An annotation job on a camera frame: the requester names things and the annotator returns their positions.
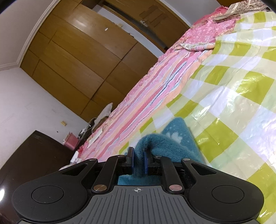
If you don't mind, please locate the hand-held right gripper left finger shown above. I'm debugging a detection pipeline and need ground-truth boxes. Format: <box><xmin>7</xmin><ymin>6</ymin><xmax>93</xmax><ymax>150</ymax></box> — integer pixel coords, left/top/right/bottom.
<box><xmin>57</xmin><ymin>147</ymin><xmax>136</xmax><ymax>193</ymax></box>

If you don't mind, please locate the teal sweater with white flowers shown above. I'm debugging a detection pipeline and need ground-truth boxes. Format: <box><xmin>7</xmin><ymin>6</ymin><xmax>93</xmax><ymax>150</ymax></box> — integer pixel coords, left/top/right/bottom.
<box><xmin>117</xmin><ymin>117</ymin><xmax>207</xmax><ymax>186</ymax></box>

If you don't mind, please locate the pink striped bedsheet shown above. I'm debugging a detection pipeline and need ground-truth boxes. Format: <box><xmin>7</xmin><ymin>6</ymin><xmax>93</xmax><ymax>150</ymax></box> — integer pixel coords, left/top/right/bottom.
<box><xmin>78</xmin><ymin>32</ymin><xmax>216</xmax><ymax>161</ymax></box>

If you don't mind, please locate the wooden wardrobe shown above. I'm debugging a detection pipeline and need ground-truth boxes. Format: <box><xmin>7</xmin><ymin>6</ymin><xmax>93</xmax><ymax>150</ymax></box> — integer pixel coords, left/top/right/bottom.
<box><xmin>20</xmin><ymin>0</ymin><xmax>159</xmax><ymax>123</ymax></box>

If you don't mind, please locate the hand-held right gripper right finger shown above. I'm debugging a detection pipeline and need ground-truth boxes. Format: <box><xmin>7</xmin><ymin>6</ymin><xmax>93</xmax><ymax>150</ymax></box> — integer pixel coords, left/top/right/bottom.
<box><xmin>143</xmin><ymin>151</ymin><xmax>219</xmax><ymax>192</ymax></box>

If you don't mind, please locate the beige patterned cloth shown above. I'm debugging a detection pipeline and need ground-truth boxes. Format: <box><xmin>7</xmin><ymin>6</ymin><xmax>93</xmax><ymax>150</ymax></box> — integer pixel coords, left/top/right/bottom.
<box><xmin>213</xmin><ymin>0</ymin><xmax>271</xmax><ymax>22</ymax></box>

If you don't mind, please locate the white cloth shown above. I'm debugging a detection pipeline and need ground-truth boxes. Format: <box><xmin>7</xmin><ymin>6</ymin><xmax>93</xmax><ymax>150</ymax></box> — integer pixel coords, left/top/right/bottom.
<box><xmin>97</xmin><ymin>103</ymin><xmax>114</xmax><ymax>124</ymax></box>

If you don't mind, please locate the wooden door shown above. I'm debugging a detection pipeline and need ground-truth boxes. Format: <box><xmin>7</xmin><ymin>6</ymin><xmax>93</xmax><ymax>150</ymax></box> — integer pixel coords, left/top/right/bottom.
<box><xmin>103</xmin><ymin>0</ymin><xmax>190</xmax><ymax>53</ymax></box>

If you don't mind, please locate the pink box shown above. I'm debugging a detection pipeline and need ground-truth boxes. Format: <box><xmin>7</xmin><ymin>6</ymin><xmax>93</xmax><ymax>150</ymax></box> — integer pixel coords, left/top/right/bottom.
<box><xmin>64</xmin><ymin>132</ymin><xmax>79</xmax><ymax>151</ymax></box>

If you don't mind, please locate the white paper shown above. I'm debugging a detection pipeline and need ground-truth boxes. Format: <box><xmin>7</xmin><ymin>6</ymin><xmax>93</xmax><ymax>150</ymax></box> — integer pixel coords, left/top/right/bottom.
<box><xmin>89</xmin><ymin>130</ymin><xmax>103</xmax><ymax>144</ymax></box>

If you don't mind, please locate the pink floral quilt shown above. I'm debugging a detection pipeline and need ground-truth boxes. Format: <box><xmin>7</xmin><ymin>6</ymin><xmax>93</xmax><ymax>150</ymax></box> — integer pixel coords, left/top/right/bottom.
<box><xmin>165</xmin><ymin>6</ymin><xmax>236</xmax><ymax>55</ymax></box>

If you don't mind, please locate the dark wooden headboard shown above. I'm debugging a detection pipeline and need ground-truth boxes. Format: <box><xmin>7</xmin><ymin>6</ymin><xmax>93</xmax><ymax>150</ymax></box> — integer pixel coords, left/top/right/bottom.
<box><xmin>0</xmin><ymin>130</ymin><xmax>75</xmax><ymax>195</ymax></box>

